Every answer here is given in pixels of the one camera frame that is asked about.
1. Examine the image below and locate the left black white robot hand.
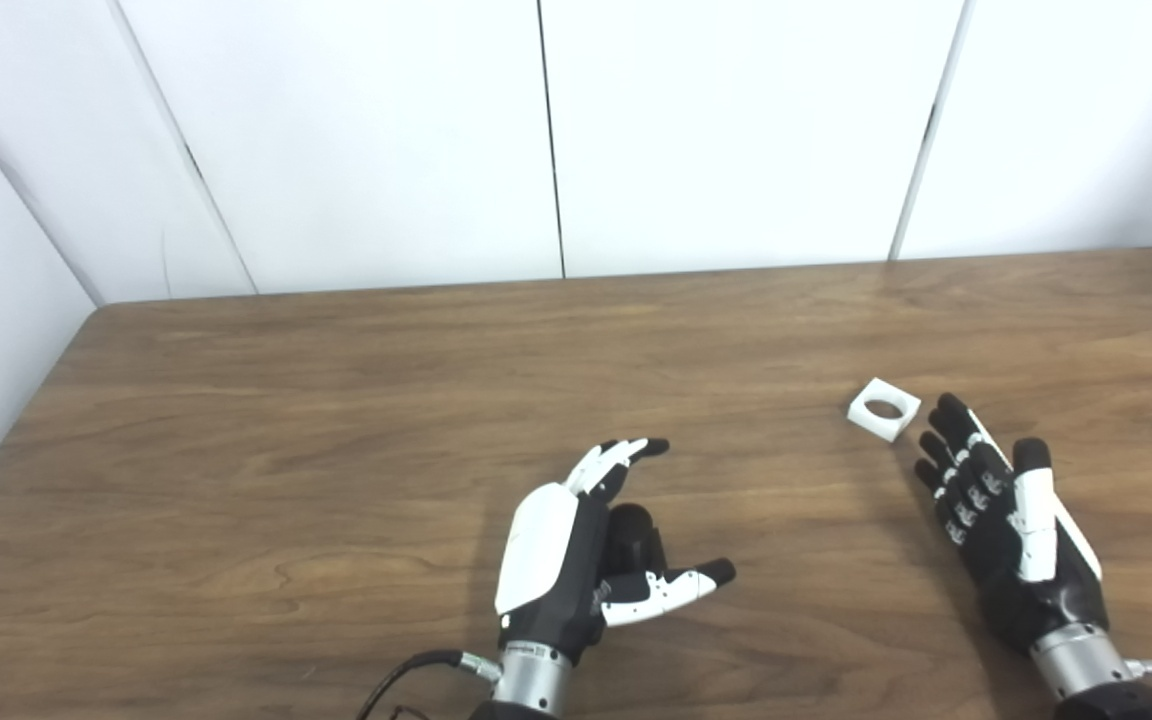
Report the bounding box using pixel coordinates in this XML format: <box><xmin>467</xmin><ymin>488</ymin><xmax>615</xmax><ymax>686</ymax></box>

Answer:
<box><xmin>494</xmin><ymin>437</ymin><xmax>737</xmax><ymax>661</ymax></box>

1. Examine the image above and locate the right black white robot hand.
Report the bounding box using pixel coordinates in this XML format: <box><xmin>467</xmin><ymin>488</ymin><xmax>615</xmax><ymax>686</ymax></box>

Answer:
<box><xmin>914</xmin><ymin>392</ymin><xmax>1109</xmax><ymax>656</ymax></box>

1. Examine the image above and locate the white square piece with hole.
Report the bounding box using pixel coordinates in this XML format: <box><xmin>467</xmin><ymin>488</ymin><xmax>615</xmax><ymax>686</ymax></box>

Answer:
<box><xmin>847</xmin><ymin>377</ymin><xmax>922</xmax><ymax>443</ymax></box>

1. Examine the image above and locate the thick black left wrist cable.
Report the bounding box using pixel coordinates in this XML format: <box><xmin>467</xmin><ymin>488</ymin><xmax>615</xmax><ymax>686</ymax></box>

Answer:
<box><xmin>356</xmin><ymin>650</ymin><xmax>502</xmax><ymax>720</ymax></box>

